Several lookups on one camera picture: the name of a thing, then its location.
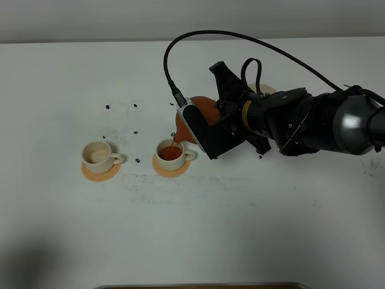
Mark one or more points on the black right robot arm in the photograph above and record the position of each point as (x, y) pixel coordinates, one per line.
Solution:
(348, 121)

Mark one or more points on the white teacup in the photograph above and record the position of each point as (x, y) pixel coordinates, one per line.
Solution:
(98, 157)
(172, 155)

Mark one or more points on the orange coaster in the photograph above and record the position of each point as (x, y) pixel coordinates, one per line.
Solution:
(169, 174)
(99, 176)

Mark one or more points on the left white teacup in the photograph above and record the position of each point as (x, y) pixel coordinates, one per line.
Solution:
(98, 157)

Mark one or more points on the brown tray edge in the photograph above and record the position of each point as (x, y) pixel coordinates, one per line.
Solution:
(274, 285)

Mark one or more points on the left orange coaster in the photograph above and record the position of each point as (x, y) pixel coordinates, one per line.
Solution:
(99, 176)

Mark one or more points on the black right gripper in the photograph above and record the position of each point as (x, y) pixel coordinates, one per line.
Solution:
(230, 104)

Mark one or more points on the right orange coaster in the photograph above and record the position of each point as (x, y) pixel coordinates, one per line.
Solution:
(169, 174)

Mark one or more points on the cream teapot coaster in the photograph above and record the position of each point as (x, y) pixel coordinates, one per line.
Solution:
(263, 87)

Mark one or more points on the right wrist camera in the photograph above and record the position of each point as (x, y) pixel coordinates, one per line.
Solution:
(213, 140)

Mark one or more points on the right white teacup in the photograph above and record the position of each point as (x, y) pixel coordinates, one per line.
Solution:
(172, 155)

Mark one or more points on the brown clay teapot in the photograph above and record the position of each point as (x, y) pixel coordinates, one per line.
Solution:
(210, 112)

